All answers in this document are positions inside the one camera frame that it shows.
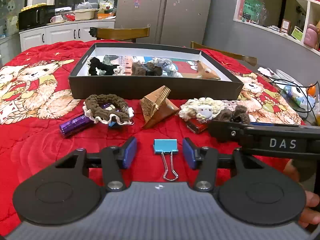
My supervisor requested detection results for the black microwave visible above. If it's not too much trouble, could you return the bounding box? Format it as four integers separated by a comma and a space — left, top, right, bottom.
18, 4, 56, 30

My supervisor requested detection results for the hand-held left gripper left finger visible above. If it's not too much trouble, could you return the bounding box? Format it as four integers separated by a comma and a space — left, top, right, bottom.
54, 137, 138, 192

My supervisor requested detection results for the olive brown crochet scrunchie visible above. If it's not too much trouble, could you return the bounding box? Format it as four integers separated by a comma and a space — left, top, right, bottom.
82, 94, 134, 125

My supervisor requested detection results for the grey refrigerator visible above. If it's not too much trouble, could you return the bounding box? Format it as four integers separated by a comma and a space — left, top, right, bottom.
114, 0, 215, 47

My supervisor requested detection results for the glass door cabinet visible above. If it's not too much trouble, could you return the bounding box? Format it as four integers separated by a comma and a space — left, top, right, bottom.
0, 0, 28, 55

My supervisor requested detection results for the purple lighter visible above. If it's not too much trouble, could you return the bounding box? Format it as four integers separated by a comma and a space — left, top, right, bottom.
59, 114, 93, 138

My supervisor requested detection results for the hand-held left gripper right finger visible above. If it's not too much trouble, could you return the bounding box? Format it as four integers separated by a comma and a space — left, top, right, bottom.
182, 137, 268, 192

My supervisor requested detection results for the red printed blanket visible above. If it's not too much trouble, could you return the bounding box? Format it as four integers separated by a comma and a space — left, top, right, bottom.
0, 40, 307, 233

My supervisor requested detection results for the red lighter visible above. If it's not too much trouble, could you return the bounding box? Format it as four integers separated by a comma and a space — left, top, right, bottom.
186, 118, 210, 134

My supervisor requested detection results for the green card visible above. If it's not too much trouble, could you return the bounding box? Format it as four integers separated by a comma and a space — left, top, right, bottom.
291, 27, 303, 40

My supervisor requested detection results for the white cloth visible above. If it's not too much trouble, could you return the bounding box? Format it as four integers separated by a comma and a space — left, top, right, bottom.
257, 67, 284, 80

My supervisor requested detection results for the black cardboard box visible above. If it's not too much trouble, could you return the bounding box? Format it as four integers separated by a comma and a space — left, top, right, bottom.
68, 42, 244, 101

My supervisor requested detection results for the beige plastic basin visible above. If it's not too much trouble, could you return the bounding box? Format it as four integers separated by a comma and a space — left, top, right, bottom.
74, 9, 97, 21

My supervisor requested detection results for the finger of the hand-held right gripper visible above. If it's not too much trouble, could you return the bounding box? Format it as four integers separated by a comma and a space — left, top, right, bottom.
208, 120, 247, 145
249, 122, 320, 128

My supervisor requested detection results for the wooden chair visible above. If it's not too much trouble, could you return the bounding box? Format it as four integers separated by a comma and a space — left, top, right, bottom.
190, 41, 258, 67
89, 27, 150, 43

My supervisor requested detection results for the white kitchen cabinet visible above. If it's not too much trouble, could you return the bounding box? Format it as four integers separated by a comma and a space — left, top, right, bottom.
19, 19, 117, 52

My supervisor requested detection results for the green sign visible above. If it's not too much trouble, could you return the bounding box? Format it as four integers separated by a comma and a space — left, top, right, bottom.
241, 0, 263, 22

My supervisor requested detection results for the pink container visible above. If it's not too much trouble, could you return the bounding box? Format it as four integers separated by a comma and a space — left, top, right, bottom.
304, 24, 318, 47

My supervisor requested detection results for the white fluffy sheep hair clip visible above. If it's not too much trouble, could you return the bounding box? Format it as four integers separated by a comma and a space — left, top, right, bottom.
179, 97, 225, 122

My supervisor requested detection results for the blue binder clip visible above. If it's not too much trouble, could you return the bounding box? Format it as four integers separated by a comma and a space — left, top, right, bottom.
153, 139, 179, 181

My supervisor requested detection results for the black crochet scrunchie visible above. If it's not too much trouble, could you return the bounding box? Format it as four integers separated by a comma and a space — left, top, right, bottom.
87, 57, 127, 77

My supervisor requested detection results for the black cable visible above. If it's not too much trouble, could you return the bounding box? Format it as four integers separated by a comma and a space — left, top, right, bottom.
271, 79, 320, 120

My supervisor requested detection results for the white and blue crochet scrunchie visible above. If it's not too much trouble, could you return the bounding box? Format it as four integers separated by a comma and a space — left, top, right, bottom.
149, 57, 184, 78

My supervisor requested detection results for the person's right hand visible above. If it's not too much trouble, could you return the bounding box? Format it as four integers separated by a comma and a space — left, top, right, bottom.
284, 159, 320, 228

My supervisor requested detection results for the tissue pack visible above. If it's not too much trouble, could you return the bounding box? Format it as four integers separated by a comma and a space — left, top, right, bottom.
284, 85, 316, 110

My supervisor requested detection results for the white wall shelf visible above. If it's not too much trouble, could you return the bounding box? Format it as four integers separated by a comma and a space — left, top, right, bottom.
233, 0, 320, 55

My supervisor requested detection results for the orange food container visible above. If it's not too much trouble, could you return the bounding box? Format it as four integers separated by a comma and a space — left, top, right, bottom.
97, 11, 117, 19

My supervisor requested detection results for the green and white snack bag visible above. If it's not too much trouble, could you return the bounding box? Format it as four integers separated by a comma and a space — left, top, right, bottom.
98, 0, 115, 12

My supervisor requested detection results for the framed card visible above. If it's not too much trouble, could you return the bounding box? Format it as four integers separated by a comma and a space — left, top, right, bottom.
280, 19, 291, 33

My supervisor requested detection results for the brown fuzzy hair clip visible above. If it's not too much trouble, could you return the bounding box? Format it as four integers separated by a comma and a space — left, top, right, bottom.
131, 61, 163, 77
216, 105, 252, 124

